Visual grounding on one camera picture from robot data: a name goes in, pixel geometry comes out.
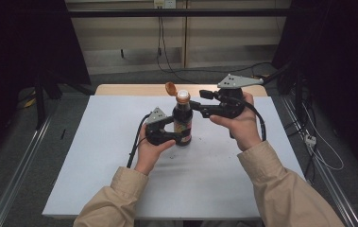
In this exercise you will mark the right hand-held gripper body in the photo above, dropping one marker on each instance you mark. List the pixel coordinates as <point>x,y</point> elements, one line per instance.
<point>230,107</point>

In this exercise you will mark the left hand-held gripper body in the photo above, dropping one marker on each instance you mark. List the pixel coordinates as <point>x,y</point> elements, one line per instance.
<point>156,118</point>

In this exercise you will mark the dark sauce bottle orange cap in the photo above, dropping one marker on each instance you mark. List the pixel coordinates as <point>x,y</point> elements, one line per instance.
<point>183,116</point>

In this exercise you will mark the person's right hand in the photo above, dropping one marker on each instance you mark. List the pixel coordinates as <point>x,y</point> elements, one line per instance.
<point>246,129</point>

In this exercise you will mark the person's left hand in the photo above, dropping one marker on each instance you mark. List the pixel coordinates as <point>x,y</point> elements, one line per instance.
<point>148,154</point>

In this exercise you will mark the wooden table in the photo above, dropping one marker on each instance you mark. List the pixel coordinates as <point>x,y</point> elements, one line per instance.
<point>129,90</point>

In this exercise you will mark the white table board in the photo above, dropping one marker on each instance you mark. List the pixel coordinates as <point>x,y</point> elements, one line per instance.
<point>205,176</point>

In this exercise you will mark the black metal stand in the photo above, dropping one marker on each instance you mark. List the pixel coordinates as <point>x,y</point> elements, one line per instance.
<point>298,91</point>
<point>39,104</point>

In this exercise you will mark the black horizontal bar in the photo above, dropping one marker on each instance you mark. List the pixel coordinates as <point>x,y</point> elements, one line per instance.
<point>179,13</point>

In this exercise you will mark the white power strip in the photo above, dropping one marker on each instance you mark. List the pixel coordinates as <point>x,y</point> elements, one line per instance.
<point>310,140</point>

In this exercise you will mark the small black floor item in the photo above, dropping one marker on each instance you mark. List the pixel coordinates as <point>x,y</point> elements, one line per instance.
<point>62,134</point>

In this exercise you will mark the black curtain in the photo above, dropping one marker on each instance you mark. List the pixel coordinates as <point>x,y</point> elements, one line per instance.
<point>340,63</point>
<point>16,47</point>

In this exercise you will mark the yellow floor object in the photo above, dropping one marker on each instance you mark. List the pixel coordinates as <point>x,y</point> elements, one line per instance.
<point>30,102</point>

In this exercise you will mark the white wall socket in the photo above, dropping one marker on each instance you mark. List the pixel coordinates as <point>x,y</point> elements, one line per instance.
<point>164,3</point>

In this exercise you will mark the aluminium floor rail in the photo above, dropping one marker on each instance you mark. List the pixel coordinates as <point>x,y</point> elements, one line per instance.
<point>19,176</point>
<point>327,179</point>

